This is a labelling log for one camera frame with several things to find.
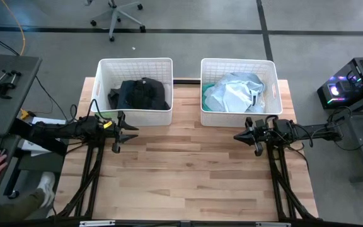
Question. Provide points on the white papers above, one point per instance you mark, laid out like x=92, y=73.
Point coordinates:
x=47, y=121

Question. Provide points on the black computer tower with lights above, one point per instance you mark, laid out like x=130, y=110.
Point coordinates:
x=351, y=82

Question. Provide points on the grey office chair base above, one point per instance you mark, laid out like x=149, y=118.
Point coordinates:
x=117, y=15

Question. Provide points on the light blue patterned shirt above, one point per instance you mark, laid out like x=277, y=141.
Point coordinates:
x=235, y=93

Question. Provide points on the person's leg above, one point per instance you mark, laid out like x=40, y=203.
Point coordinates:
x=11, y=208

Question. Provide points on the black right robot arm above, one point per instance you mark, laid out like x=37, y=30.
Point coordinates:
x=310, y=130

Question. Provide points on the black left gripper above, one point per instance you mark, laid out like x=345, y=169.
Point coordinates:
x=117, y=129

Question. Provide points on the person's shoe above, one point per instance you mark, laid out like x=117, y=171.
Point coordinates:
x=46, y=187

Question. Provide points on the black clamp tool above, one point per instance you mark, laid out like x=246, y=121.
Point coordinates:
x=2, y=85

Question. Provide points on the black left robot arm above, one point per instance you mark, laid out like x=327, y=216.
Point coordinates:
x=61, y=129

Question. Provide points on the white plastic laundry basket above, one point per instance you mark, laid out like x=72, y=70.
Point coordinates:
x=131, y=117
x=238, y=119

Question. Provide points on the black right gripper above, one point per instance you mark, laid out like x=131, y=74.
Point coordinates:
x=263, y=132

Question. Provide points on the teal garment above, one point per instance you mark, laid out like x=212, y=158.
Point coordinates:
x=204, y=97

